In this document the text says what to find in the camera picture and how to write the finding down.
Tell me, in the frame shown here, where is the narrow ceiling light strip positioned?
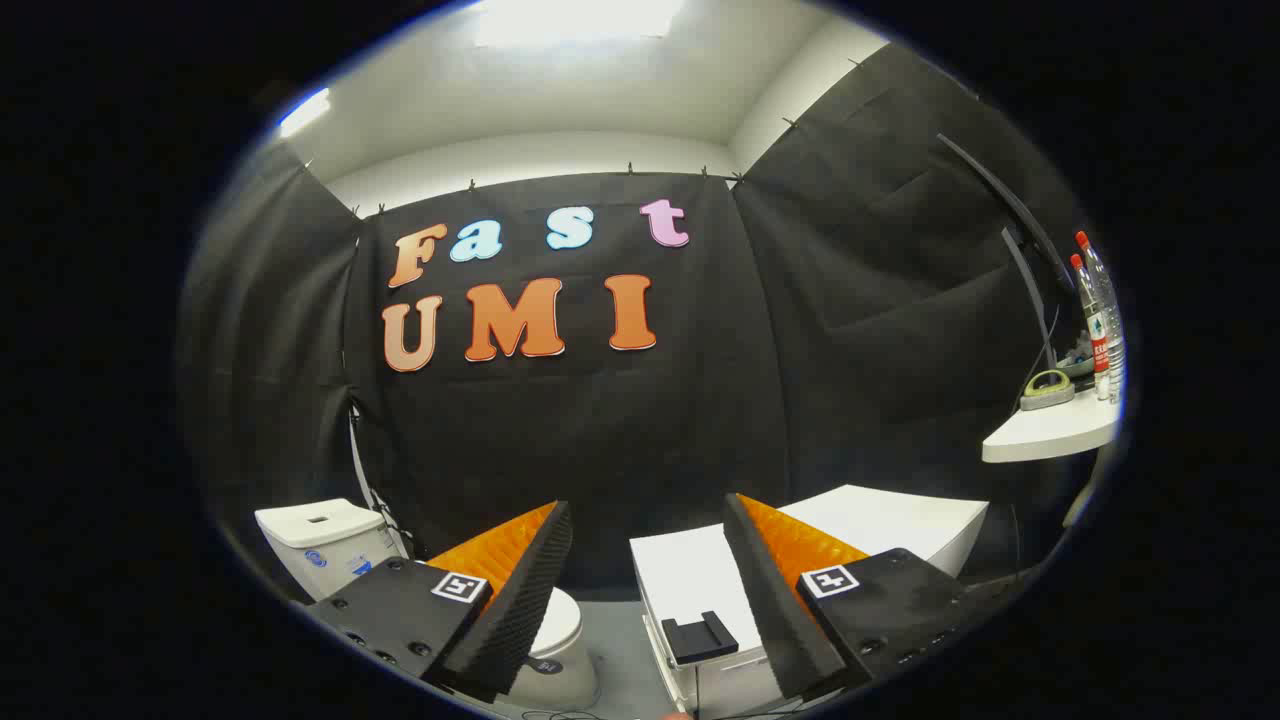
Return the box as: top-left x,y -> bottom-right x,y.
277,87 -> 332,139

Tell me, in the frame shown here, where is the backdrop stand pole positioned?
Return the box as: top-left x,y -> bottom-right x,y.
346,398 -> 413,557

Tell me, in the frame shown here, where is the black backdrop cloth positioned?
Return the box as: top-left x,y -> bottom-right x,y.
178,40 -> 1101,601

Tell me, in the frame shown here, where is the white toilet lid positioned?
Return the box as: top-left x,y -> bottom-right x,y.
528,587 -> 584,677

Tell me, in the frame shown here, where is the large ceiling light panel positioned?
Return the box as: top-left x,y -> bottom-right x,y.
468,0 -> 687,48

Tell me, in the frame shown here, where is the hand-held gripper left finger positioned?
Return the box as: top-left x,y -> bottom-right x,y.
305,500 -> 575,704

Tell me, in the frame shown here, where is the white toilet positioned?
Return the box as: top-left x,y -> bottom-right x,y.
254,498 -> 602,713

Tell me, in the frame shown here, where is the small black holder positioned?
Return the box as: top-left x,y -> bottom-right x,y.
660,610 -> 740,667

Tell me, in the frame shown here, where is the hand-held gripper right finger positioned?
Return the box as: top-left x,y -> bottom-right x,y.
722,492 -> 969,703

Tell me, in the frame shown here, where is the green grey tape roll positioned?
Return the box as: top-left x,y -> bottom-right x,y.
1019,368 -> 1077,413

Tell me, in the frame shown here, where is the red cap water bottle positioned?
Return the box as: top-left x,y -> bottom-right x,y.
1069,253 -> 1113,402
1075,231 -> 1128,406

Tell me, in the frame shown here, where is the white drawer cabinet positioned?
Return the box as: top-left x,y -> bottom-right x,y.
629,485 -> 991,717

